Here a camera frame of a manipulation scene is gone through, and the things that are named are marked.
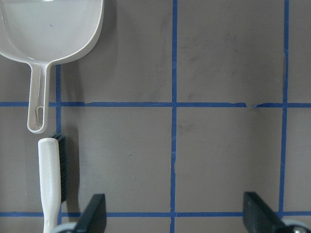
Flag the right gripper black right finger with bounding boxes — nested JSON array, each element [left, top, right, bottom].
[[243, 192, 287, 233]]

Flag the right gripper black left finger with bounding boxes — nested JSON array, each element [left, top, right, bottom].
[[74, 194, 107, 233]]

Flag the white brush black bristles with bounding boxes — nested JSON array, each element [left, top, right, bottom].
[[37, 133, 66, 233]]

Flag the white plastic dustpan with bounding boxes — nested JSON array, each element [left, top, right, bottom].
[[0, 0, 104, 134]]

